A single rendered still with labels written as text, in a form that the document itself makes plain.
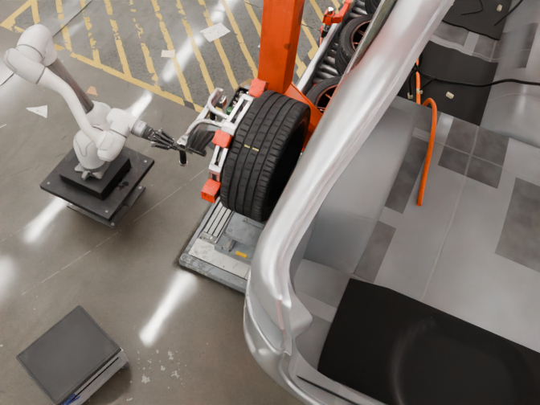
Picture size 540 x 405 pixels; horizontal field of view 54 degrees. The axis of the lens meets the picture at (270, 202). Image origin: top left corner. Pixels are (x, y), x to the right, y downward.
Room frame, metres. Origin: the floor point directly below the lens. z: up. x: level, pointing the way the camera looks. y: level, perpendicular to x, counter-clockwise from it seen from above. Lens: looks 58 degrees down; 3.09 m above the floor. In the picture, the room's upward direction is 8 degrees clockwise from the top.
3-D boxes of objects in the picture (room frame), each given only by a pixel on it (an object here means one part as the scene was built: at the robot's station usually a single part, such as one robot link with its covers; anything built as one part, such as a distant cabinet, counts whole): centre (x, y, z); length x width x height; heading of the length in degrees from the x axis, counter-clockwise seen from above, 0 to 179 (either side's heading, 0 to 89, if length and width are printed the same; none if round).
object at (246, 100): (1.70, 0.21, 0.85); 0.54 x 0.07 x 0.54; 163
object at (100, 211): (1.76, 1.09, 0.15); 0.50 x 0.50 x 0.30; 71
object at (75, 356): (0.64, 0.90, 0.17); 0.43 x 0.36 x 0.34; 145
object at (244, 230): (1.66, 0.05, 0.32); 0.40 x 0.30 x 0.28; 163
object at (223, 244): (1.63, 0.06, 0.13); 0.50 x 0.36 x 0.10; 163
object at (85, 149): (1.77, 1.09, 0.55); 0.18 x 0.16 x 0.22; 1
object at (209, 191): (1.40, 0.30, 0.85); 0.09 x 0.08 x 0.07; 163
